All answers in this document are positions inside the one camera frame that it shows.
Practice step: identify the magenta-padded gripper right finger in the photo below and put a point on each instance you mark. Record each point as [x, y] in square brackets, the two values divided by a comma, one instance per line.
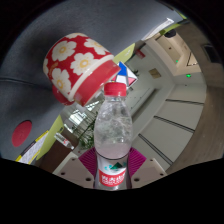
[149, 171]

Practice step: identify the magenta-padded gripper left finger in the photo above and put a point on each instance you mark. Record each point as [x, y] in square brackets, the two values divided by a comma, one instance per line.
[71, 171]

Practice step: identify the clear red-capped water bottle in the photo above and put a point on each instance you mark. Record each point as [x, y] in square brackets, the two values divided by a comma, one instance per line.
[112, 133]

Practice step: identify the small clear drink bottle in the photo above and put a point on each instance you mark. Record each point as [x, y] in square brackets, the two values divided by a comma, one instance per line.
[64, 140]

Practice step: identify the lime green table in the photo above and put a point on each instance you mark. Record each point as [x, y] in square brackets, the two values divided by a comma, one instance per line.
[125, 53]
[52, 135]

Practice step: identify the flat round red coaster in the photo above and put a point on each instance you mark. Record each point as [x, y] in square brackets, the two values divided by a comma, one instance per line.
[22, 133]

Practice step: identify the red blue white triangle box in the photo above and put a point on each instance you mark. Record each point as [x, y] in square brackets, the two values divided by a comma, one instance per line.
[127, 75]

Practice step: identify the red floral mug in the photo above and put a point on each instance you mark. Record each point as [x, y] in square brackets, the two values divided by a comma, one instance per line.
[78, 63]

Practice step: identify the red fire extinguisher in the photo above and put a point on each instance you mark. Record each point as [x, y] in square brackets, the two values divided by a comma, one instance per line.
[140, 53]

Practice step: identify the framed wall picture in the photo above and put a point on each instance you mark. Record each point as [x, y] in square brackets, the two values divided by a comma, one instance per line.
[155, 73]

